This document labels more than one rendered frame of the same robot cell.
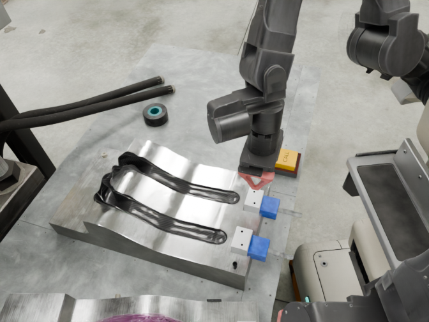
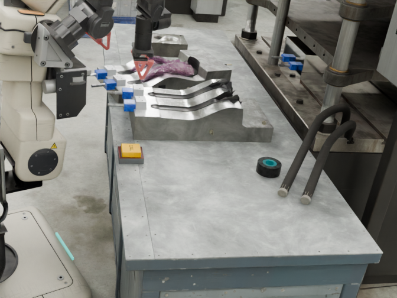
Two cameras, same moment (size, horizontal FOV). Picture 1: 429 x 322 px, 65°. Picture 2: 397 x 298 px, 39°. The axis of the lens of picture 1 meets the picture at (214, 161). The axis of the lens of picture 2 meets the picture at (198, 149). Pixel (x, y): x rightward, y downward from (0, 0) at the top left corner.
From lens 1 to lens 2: 221 cm
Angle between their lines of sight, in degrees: 95
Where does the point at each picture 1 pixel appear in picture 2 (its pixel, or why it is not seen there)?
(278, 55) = not seen: outside the picture
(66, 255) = not seen: hidden behind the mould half
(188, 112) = (245, 181)
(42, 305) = (213, 68)
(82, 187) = (256, 110)
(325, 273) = (57, 271)
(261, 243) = (126, 90)
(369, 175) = (77, 65)
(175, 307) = (156, 80)
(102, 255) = not seen: hidden behind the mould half
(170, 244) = (176, 91)
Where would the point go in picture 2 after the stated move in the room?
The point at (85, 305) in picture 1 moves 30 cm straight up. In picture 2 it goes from (198, 79) to (207, 6)
